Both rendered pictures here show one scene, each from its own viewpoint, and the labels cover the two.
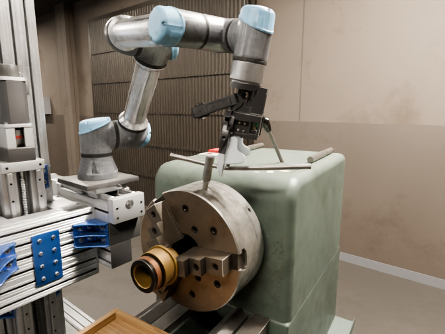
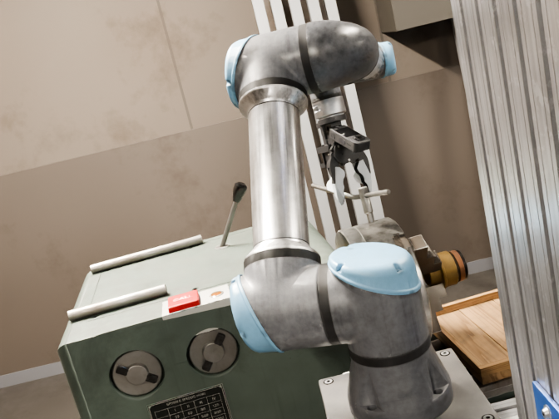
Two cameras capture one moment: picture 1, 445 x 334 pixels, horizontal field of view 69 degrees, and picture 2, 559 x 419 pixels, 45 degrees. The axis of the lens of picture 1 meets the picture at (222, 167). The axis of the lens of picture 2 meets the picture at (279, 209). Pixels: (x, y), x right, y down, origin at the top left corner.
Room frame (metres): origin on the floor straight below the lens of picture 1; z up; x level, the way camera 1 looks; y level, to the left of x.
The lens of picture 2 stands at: (1.88, 1.11, 1.70)
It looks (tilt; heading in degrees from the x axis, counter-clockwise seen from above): 14 degrees down; 232
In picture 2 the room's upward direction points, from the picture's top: 14 degrees counter-clockwise
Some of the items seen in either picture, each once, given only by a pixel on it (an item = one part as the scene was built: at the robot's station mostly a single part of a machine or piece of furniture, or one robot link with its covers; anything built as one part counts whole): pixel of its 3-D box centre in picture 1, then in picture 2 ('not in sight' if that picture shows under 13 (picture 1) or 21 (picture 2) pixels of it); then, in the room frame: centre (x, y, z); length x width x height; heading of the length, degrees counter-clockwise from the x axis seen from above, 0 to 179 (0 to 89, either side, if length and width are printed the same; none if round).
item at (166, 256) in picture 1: (157, 268); (443, 269); (0.67, 0.15, 1.08); 0.09 x 0.09 x 0.09; 58
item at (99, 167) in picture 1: (97, 164); (394, 367); (1.25, 0.49, 1.21); 0.15 x 0.15 x 0.10
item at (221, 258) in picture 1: (209, 262); not in sight; (0.68, 0.03, 1.09); 0.12 x 0.11 x 0.05; 58
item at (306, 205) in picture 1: (257, 209); (225, 344); (1.15, -0.13, 1.06); 0.59 x 0.48 x 0.39; 148
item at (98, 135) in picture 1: (97, 134); (373, 294); (1.26, 0.49, 1.33); 0.13 x 0.12 x 0.14; 127
